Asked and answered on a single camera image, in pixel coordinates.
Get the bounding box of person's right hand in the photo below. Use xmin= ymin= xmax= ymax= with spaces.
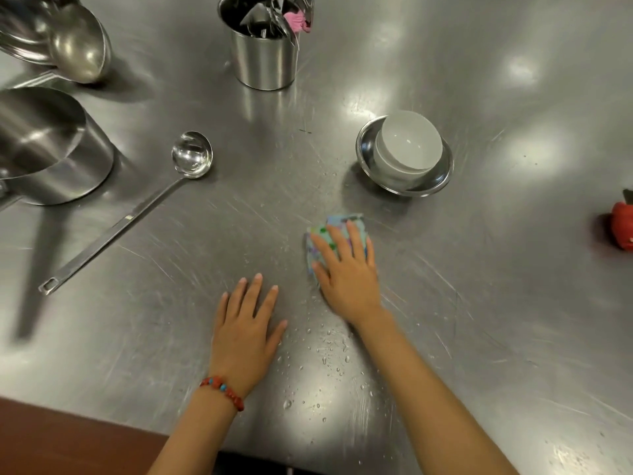
xmin=309 ymin=220 xmax=384 ymax=327

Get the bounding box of person's left hand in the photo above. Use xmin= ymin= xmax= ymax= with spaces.
xmin=210 ymin=273 xmax=289 ymax=392

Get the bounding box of colourful patterned cleaning cloth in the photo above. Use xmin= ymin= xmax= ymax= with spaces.
xmin=303 ymin=213 xmax=373 ymax=278

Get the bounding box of person's right forearm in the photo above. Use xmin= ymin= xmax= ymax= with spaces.
xmin=353 ymin=309 xmax=521 ymax=475

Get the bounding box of person's left forearm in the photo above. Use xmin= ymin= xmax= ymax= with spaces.
xmin=147 ymin=386 xmax=244 ymax=475

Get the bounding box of shallow steel bowl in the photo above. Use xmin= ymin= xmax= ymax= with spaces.
xmin=355 ymin=116 xmax=455 ymax=198

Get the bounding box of white bowl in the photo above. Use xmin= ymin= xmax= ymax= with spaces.
xmin=372 ymin=111 xmax=444 ymax=191

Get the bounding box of dark clothing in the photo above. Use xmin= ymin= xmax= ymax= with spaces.
xmin=214 ymin=450 xmax=322 ymax=475

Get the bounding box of small steel ladle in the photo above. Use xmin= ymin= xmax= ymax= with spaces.
xmin=38 ymin=131 xmax=214 ymax=296

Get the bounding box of steel utensil holder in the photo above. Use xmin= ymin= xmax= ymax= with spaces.
xmin=218 ymin=0 xmax=300 ymax=91

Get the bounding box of bunch of steel utensils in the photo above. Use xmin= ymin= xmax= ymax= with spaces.
xmin=239 ymin=0 xmax=315 ymax=51

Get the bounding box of large steel pot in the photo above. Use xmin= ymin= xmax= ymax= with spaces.
xmin=0 ymin=87 xmax=115 ymax=209

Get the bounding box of red apple-shaped object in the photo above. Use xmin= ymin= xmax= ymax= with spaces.
xmin=609 ymin=189 xmax=633 ymax=251

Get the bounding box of large steel scoop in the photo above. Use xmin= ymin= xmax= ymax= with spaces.
xmin=2 ymin=4 xmax=113 ymax=90

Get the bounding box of red beaded bracelet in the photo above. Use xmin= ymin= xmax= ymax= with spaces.
xmin=199 ymin=375 xmax=246 ymax=412

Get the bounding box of pink utensil handle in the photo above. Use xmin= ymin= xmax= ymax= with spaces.
xmin=284 ymin=10 xmax=314 ymax=34

